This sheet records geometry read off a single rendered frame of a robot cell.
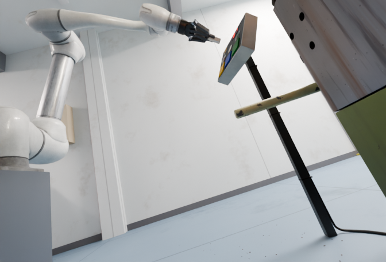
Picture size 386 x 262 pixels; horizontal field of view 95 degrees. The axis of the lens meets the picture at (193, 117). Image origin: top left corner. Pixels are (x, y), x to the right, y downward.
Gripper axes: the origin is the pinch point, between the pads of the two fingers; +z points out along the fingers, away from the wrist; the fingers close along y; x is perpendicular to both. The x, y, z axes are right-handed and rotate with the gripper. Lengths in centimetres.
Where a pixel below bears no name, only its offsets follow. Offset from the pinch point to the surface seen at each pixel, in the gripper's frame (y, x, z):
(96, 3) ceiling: -177, 197, -195
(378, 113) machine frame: 42, -55, 35
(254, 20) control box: 7.0, 18.0, 19.3
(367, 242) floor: 5, -81, 75
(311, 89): 16, -28, 44
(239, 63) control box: -4.8, -5.4, 18.3
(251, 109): 4.9, -39.7, 23.0
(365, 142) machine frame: 34, -58, 41
